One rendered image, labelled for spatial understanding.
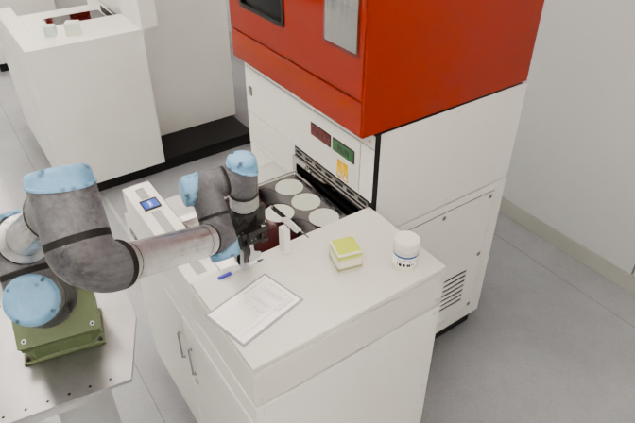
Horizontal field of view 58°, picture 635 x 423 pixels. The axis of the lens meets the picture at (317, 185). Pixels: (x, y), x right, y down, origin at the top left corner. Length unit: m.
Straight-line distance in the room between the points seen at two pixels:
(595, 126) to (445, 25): 1.46
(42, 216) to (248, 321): 0.62
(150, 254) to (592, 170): 2.41
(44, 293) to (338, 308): 0.70
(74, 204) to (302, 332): 0.66
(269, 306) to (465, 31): 0.99
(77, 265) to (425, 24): 1.12
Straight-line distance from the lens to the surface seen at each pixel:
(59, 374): 1.69
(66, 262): 1.06
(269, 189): 2.04
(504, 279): 3.13
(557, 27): 3.06
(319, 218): 1.89
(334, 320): 1.48
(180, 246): 1.22
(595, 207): 3.20
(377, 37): 1.58
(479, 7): 1.84
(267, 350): 1.42
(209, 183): 1.36
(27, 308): 1.45
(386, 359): 1.74
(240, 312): 1.50
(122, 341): 1.71
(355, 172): 1.85
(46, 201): 1.07
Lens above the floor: 2.05
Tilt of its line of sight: 34 degrees down
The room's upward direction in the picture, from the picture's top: straight up
